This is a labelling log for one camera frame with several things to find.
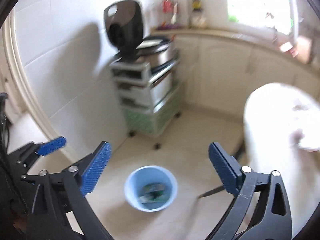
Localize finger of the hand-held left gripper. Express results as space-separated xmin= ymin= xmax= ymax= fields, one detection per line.
xmin=7 ymin=136 xmax=67 ymax=180

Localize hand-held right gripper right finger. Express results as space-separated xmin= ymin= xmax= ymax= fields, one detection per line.
xmin=208 ymin=142 xmax=293 ymax=240

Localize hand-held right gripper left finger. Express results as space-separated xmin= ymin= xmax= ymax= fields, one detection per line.
xmin=27 ymin=141 xmax=115 ymax=240

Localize blue plastic bin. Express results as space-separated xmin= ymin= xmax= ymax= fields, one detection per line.
xmin=124 ymin=165 xmax=178 ymax=212

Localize dining table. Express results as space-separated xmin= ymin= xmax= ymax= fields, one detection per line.
xmin=199 ymin=82 xmax=320 ymax=240

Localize green packet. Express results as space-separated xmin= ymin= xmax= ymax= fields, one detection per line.
xmin=140 ymin=184 xmax=168 ymax=203

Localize white rolling cart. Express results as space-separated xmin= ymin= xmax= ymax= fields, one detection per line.
xmin=109 ymin=52 xmax=182 ymax=137

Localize cream kitchen cabinets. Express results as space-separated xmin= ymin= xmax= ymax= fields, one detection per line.
xmin=172 ymin=34 xmax=320 ymax=120

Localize beige countertop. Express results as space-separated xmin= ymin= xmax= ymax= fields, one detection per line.
xmin=150 ymin=27 xmax=320 ymax=65

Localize wooden cutting board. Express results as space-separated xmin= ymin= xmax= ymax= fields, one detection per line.
xmin=297 ymin=36 xmax=315 ymax=63

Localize steel electric cooker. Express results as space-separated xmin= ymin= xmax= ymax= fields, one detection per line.
xmin=103 ymin=0 xmax=175 ymax=67

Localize bottle with yellow label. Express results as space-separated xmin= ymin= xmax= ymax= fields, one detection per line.
xmin=191 ymin=0 xmax=208 ymax=28

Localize red kitchen items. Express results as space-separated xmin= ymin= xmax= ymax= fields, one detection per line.
xmin=157 ymin=0 xmax=180 ymax=30

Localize window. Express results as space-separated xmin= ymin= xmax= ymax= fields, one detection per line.
xmin=224 ymin=0 xmax=298 ymax=30

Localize cream door frame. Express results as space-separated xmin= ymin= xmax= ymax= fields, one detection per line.
xmin=2 ymin=12 xmax=83 ymax=165

